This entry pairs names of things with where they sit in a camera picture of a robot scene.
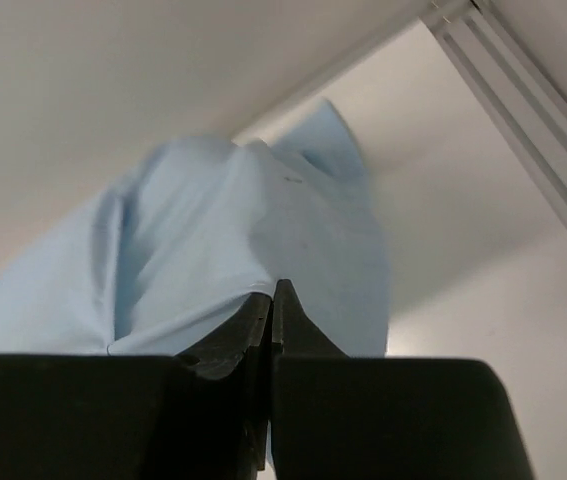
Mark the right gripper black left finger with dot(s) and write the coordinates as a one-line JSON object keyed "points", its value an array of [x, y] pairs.
{"points": [[195, 415]]}

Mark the aluminium rail frame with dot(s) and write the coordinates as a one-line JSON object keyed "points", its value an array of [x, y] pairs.
{"points": [[529, 112]]}

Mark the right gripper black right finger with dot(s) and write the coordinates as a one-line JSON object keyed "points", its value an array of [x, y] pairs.
{"points": [[339, 417]]}

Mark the light blue pillowcase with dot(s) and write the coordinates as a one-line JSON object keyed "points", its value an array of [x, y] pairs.
{"points": [[172, 249]]}

